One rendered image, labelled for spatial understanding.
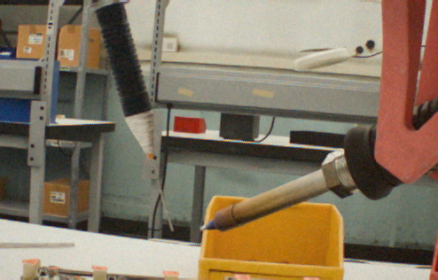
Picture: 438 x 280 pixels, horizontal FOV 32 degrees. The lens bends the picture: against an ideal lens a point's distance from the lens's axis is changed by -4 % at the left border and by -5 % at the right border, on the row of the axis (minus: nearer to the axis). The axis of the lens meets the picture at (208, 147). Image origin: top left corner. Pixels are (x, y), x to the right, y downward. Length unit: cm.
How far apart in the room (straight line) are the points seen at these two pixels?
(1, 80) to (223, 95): 84
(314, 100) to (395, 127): 230
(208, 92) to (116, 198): 247
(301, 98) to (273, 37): 221
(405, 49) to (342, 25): 446
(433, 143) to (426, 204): 445
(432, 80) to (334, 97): 227
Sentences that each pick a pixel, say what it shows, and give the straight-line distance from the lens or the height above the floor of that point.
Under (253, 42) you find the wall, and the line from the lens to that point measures 474.
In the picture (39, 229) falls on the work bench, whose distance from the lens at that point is 76.
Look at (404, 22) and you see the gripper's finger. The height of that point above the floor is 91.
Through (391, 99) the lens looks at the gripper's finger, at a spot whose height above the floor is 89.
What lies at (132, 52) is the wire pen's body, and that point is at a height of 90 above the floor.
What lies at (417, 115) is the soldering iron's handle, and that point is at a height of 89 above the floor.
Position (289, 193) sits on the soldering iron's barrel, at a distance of 26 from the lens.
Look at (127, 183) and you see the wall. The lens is 494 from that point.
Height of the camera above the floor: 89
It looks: 4 degrees down
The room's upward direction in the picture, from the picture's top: 4 degrees clockwise
